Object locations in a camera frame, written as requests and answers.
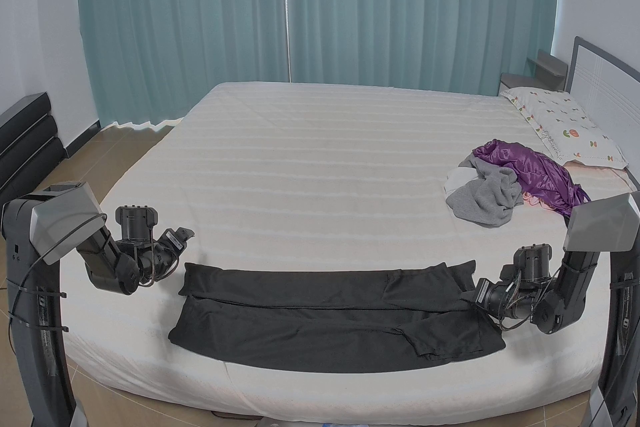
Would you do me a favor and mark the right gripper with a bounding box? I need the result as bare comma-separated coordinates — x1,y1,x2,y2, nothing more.
471,279,528,322

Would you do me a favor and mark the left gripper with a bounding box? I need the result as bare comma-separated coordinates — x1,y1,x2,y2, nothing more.
142,228,190,281

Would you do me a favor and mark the black T-shirt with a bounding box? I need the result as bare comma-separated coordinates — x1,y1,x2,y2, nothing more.
168,260,507,373

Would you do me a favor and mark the bed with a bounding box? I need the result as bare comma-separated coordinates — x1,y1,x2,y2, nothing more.
60,36,640,421

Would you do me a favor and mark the grey garment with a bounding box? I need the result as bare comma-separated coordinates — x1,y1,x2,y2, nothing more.
446,165,523,228

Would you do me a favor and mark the white garment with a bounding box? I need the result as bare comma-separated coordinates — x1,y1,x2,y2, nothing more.
442,166,476,195

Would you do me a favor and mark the purple satin garment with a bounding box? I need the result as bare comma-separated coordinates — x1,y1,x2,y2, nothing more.
472,140,592,218

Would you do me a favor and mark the black chest of drawers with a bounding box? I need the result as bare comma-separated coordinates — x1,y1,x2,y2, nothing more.
0,92,66,195

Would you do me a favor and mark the white printed pillow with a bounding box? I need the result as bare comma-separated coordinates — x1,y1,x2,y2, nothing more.
501,87,628,170

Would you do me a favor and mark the grey bedside table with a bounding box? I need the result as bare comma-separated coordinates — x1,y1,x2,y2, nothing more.
500,49,568,93

